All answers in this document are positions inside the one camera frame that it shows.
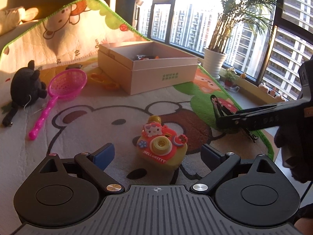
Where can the black plush toy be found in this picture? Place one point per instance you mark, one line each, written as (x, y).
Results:
(26, 88)

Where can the pink plastic toy strainer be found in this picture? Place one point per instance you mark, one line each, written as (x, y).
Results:
(64, 86)

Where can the black binder clip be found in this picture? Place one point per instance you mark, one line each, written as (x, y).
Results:
(224, 111)

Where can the yellow Hello Kitty toy camera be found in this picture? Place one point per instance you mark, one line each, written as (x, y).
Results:
(161, 145)

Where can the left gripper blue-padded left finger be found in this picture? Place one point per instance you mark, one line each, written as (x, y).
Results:
(92, 166)

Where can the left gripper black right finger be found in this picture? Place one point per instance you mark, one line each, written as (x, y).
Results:
(223, 167)

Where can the pink cardboard storage box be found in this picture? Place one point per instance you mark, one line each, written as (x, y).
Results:
(149, 66)

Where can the small potted plant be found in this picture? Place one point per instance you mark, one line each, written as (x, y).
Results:
(230, 77)

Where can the large potted palm plant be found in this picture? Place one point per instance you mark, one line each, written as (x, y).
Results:
(255, 13)

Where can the white bolster pillow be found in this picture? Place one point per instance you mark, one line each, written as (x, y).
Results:
(11, 18)

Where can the white battery charger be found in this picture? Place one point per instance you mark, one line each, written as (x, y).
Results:
(140, 57)

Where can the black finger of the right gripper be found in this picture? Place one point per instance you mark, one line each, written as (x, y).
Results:
(277, 114)

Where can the cartoon bear play mat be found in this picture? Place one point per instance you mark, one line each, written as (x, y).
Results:
(177, 91)

